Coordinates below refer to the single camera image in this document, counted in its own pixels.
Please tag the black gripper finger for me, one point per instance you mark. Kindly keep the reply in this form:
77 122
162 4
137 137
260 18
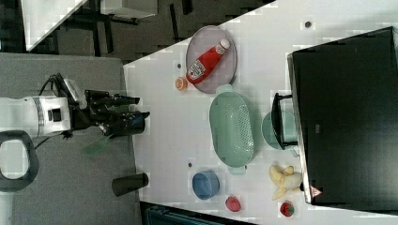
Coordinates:
130 123
122 100

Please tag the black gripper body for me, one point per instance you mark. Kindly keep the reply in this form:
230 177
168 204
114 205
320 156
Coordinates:
96 112

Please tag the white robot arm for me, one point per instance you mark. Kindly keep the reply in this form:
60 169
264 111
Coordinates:
47 116

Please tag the green spatula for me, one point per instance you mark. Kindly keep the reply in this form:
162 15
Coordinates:
96 147

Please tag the orange slice toy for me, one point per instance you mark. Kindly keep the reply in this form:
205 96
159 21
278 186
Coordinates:
181 84

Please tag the black cylinder cup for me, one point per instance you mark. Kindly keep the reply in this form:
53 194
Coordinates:
127 184

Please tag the red ketchup bottle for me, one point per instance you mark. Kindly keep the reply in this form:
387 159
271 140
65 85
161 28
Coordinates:
206 62

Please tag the blue bowl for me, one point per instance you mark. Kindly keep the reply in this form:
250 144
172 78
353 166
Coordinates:
205 184

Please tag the grey round plate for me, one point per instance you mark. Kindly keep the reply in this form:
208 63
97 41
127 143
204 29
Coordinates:
204 39

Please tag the white side table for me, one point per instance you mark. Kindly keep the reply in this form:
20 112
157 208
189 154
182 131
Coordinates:
41 17

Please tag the pink strawberry toy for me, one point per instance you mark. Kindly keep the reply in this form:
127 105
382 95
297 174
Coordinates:
232 203

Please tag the mint green mug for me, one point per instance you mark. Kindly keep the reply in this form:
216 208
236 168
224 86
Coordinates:
279 131

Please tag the peeled banana toy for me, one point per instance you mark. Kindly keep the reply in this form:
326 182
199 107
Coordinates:
285 180

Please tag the red strawberry toy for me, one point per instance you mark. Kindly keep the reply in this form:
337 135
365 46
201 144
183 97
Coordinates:
287 209

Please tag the black toaster oven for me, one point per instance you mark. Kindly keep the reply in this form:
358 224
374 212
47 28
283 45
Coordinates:
345 105

